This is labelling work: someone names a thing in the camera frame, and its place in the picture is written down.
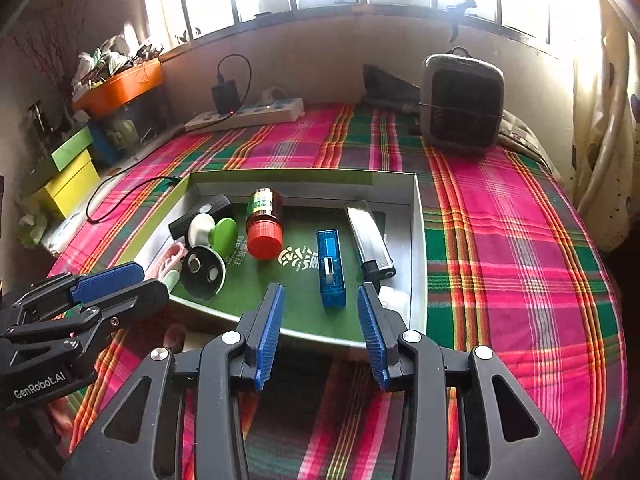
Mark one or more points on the white power strip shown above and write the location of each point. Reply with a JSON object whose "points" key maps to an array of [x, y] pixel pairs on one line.
{"points": [[270, 109]]}

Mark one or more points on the printed cloth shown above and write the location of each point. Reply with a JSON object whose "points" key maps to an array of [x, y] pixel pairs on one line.
{"points": [[522, 135]]}

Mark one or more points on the white plug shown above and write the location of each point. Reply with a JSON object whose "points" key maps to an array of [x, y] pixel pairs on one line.
{"points": [[272, 96]]}

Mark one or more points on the yellow box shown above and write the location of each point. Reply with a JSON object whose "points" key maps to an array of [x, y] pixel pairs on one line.
{"points": [[70, 185]]}

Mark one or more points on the green wrapped packet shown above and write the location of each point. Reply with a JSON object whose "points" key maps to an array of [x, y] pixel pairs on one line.
{"points": [[32, 230]]}

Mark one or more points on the clear glass tank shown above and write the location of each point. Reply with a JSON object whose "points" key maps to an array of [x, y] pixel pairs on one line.
{"points": [[127, 127]]}

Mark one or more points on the pile of crumpled packets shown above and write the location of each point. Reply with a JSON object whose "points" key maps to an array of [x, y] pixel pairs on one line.
{"points": [[110, 55]]}

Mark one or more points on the pink and green plaid blanket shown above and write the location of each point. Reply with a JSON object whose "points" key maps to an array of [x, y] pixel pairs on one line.
{"points": [[500, 260]]}

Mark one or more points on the dark folded cloth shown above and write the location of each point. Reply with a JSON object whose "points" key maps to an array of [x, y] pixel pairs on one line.
{"points": [[390, 87]]}

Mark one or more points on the dried branch bunch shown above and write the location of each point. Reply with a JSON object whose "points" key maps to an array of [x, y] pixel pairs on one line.
{"points": [[42, 65]]}

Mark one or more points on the black flashlight device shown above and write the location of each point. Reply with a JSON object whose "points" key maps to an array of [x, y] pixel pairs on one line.
{"points": [[215, 207]]}

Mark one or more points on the small blue box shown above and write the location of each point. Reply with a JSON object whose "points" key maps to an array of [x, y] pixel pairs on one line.
{"points": [[330, 280]]}

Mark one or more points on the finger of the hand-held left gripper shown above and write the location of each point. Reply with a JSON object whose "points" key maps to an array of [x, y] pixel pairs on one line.
{"points": [[107, 280], [135, 302]]}

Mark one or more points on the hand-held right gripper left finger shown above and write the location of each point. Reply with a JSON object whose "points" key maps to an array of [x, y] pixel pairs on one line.
{"points": [[267, 335]]}

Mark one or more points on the orange box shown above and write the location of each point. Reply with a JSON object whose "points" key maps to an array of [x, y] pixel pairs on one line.
{"points": [[125, 85]]}

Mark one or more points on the cream heart-print curtain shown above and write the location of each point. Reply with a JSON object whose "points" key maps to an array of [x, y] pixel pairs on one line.
{"points": [[600, 160]]}

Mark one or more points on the black round two-button disc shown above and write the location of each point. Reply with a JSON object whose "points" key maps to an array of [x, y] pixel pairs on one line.
{"points": [[200, 287]]}

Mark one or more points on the brown bottle with red cap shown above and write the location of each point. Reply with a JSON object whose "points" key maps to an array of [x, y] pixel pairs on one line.
{"points": [[265, 240]]}

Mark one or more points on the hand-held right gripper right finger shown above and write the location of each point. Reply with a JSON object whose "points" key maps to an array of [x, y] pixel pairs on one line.
{"points": [[372, 335]]}

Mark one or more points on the white and green spool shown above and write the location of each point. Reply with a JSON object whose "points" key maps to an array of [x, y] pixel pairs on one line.
{"points": [[225, 232]]}

